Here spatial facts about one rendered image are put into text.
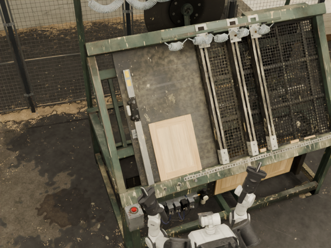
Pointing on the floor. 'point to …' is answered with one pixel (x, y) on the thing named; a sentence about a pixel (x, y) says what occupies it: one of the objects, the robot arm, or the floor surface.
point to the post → (136, 238)
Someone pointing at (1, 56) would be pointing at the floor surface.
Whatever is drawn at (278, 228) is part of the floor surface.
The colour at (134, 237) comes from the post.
